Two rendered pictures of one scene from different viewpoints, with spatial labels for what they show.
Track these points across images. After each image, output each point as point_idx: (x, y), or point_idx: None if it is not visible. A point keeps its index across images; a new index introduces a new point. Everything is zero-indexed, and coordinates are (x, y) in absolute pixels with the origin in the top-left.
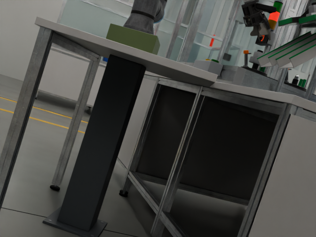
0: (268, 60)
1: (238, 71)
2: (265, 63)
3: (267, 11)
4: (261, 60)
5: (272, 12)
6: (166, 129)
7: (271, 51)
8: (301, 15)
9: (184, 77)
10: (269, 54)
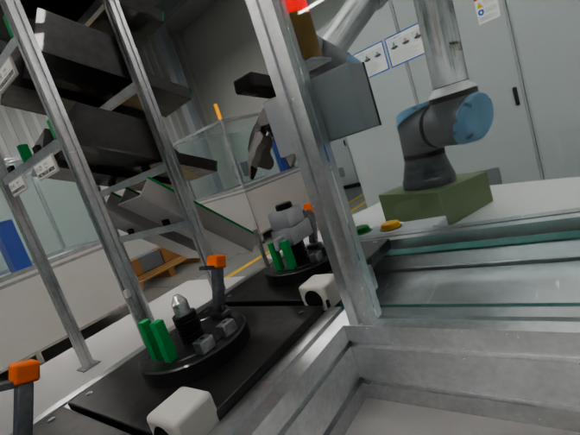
0: (238, 241)
1: None
2: (243, 246)
3: (256, 94)
4: (249, 238)
5: (245, 91)
6: None
7: (301, 170)
8: (167, 136)
9: None
10: (236, 227)
